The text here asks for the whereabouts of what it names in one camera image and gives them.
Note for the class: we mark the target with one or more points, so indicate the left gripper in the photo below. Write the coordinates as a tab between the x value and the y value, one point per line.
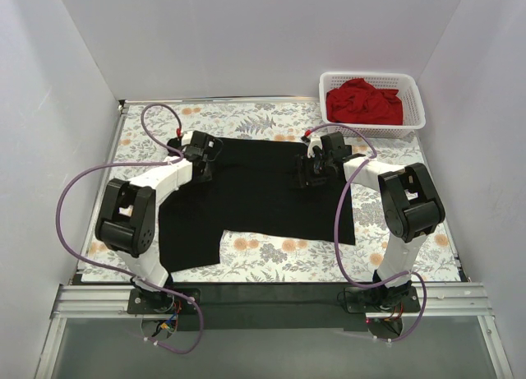
204	170

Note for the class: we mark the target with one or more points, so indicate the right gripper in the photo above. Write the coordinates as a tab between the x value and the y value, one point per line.
308	173

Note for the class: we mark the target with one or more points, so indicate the black t-shirt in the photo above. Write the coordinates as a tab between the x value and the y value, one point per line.
250	191

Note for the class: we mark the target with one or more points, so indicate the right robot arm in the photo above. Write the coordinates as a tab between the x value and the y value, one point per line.
411	205

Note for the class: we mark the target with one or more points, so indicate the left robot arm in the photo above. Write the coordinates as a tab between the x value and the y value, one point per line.
129	214

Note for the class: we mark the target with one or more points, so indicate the red t-shirt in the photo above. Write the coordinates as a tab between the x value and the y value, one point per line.
358	102

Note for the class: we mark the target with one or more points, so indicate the white plastic basket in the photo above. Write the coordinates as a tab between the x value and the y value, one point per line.
412	107

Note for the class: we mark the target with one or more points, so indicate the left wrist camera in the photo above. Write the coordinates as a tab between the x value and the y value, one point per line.
179	142

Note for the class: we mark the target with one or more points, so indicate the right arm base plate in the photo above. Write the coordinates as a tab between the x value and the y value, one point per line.
382	300

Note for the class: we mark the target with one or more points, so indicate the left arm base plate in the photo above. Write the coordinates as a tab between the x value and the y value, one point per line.
185	301

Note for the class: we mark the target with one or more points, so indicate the aluminium table frame rail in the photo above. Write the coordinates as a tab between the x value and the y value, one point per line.
274	329

